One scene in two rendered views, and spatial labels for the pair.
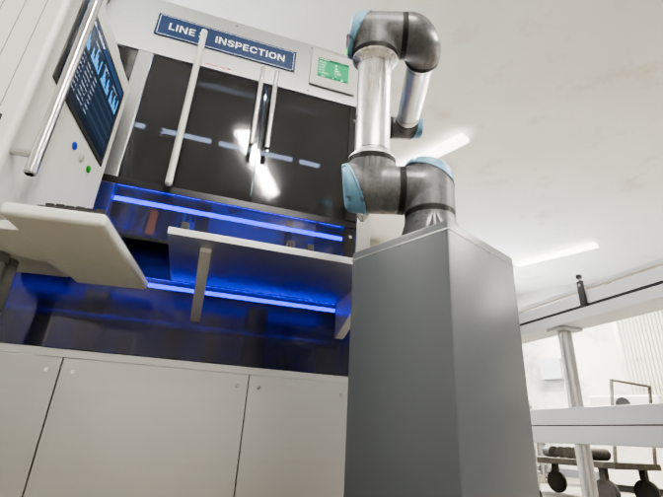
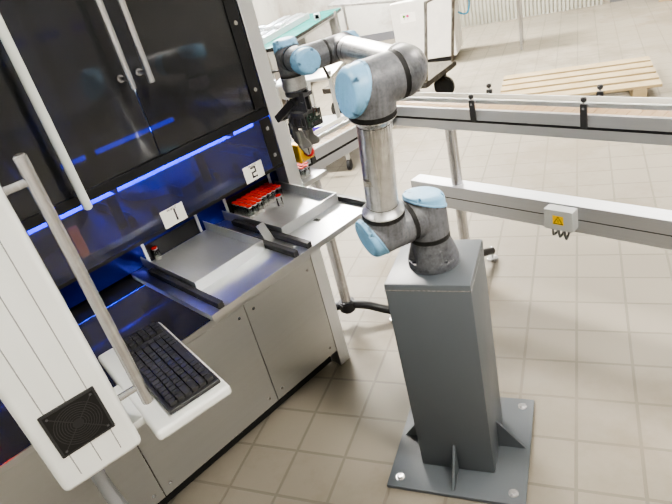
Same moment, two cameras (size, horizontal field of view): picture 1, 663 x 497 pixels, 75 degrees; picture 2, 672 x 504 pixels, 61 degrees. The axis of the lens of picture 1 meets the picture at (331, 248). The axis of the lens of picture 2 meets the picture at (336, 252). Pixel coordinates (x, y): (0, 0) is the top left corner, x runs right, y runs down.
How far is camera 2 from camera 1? 1.45 m
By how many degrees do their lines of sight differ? 56
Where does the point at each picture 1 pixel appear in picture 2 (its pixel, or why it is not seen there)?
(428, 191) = (436, 231)
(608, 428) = (483, 205)
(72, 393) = not seen: hidden behind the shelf
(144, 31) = not seen: outside the picture
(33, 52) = (54, 314)
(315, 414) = (295, 295)
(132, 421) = not seen: hidden behind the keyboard
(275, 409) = (270, 312)
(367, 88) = (378, 161)
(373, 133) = (390, 201)
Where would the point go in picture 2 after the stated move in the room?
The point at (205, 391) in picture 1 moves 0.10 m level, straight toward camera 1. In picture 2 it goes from (221, 338) to (236, 347)
